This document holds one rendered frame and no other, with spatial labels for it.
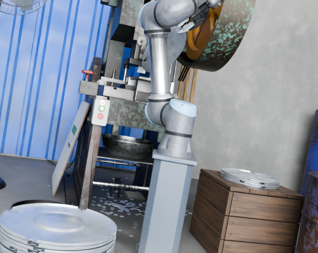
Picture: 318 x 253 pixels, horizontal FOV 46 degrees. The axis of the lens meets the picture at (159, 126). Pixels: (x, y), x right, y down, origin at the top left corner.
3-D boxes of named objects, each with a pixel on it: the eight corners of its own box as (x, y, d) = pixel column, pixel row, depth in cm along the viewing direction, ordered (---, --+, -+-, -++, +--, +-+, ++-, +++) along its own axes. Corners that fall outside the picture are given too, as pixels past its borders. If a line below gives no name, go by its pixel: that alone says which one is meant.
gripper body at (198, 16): (183, 10, 183) (203, -7, 179) (188, 15, 191) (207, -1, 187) (191, 21, 181) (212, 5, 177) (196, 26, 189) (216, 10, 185)
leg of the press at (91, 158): (88, 218, 197) (117, 47, 193) (65, 216, 194) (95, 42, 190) (78, 177, 286) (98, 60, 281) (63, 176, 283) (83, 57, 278)
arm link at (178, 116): (176, 132, 150) (182, 99, 149) (157, 127, 161) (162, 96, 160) (198, 135, 157) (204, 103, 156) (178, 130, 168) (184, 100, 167)
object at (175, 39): (140, 80, 201) (139, 80, 201) (181, 60, 213) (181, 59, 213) (144, 39, 177) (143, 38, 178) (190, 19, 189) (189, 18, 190)
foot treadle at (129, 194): (144, 208, 193) (145, 198, 193) (125, 206, 191) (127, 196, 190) (124, 180, 250) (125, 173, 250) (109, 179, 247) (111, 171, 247)
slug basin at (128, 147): (159, 163, 221) (162, 146, 220) (102, 156, 211) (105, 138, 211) (146, 153, 253) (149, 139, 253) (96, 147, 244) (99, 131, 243)
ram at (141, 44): (159, 62, 219) (168, 12, 217) (134, 57, 215) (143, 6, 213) (152, 65, 236) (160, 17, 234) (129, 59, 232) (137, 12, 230)
